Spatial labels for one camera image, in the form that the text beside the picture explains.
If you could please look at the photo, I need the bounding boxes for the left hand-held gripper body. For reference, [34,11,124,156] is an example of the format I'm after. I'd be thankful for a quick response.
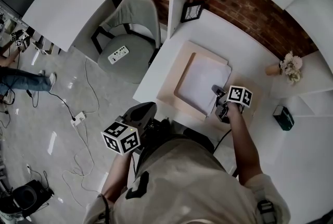
[100,102,158,156]

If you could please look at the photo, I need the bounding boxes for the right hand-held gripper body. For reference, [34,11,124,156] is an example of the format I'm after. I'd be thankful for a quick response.
[214,85,253,124]

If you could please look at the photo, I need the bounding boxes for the white A4 paper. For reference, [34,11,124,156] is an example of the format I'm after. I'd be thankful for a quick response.
[178,57,233,117]

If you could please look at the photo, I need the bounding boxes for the person's left forearm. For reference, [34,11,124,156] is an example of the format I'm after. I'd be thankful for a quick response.
[100,151,138,202]

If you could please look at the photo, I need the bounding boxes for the person's right forearm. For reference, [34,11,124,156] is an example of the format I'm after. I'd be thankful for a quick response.
[226,107,263,186]

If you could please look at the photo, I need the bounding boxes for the person's dark trousers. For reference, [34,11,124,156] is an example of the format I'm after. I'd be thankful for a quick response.
[142,117,215,153]

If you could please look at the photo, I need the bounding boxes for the small white power strip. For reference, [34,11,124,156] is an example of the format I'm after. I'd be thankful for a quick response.
[70,111,87,127]

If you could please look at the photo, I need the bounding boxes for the green tissue pack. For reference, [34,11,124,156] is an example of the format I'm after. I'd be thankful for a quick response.
[272,104,296,132]

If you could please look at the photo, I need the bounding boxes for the pink vase with pale flowers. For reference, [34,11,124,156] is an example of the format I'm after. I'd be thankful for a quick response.
[264,51,304,85]

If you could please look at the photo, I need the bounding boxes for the grey upholstered chair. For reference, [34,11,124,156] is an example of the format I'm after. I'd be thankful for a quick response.
[90,0,162,85]

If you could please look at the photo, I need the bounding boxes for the long white socket strip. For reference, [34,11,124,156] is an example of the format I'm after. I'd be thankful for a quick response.
[107,45,130,65]

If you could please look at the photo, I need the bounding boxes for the person's beige shirt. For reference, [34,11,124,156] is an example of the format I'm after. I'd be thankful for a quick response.
[83,136,291,224]

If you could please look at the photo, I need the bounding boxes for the black equipment box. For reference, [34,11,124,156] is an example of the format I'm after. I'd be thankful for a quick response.
[0,179,55,218]

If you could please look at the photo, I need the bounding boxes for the white side desk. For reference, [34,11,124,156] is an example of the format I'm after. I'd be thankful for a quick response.
[21,0,121,53]

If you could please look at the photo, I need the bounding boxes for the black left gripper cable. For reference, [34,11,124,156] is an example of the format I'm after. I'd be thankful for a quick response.
[130,151,140,179]

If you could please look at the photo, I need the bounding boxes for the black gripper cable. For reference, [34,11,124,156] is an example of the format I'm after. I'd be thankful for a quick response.
[130,151,140,179]
[213,128,233,153]

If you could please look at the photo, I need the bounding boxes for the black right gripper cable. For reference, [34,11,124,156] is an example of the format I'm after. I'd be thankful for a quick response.
[213,128,233,153]

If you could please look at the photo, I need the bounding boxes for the black floor cable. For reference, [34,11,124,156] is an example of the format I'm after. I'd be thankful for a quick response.
[25,88,76,121]

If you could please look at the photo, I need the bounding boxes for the white socket strip cable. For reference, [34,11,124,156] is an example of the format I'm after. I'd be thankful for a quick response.
[83,57,100,115]

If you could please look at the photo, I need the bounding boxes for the black head camera cable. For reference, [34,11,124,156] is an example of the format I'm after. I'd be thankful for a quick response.
[98,193,111,224]

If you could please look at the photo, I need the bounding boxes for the black picture frame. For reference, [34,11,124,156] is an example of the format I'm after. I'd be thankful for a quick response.
[180,2,204,24]

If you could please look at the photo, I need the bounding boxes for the grey shoulder strap buckle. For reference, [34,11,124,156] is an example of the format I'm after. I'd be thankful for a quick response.
[256,199,278,222]

